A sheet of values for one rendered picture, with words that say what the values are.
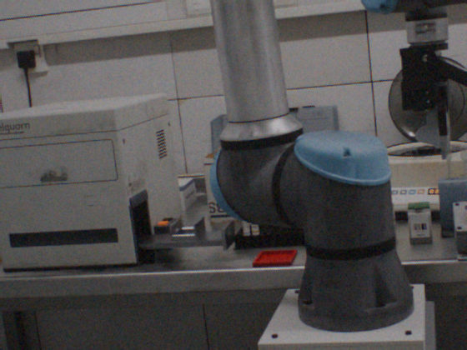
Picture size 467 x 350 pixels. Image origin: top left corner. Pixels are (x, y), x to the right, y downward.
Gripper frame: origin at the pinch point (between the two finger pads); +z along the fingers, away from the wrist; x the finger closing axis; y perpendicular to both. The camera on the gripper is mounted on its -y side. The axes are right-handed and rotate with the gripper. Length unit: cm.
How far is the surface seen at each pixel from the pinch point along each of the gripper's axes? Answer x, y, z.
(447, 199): 2.0, 0.5, 8.4
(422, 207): 7.0, 4.6, 8.5
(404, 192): -12.7, 10.1, 10.2
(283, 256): 13.9, 29.1, 15.0
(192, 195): -32, 67, 13
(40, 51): -40, 110, -27
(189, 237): 15.8, 46.1, 10.6
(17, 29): -40, 116, -34
